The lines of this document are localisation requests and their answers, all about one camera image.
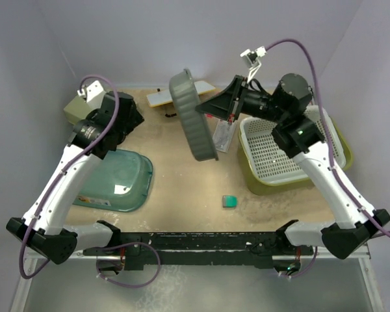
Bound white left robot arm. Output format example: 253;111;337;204
6;92;144;265

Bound olive green plastic bin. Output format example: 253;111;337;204
236;118;354;196

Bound white perforated basket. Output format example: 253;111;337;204
239;105;353;187

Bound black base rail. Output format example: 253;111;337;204
83;231;313;270

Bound yellow framed whiteboard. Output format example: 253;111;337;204
146;81;216;108

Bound green and grey eraser block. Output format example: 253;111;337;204
222;195;238;209

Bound light green perforated basket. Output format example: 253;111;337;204
63;96;92;125

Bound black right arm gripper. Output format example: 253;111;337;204
196;75;287;124

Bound aluminium frame rails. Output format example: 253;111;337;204
10;248;384;311

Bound teal plastic tub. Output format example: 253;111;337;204
73;149;153;213

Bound grey plastic tub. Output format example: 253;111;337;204
169;68;218;162

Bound white printed card package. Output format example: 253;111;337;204
213;120;237;153

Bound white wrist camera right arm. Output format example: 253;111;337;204
240;46;267;83

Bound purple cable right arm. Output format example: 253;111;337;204
265;38;390;280

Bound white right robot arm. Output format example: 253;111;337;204
196;73;390;259

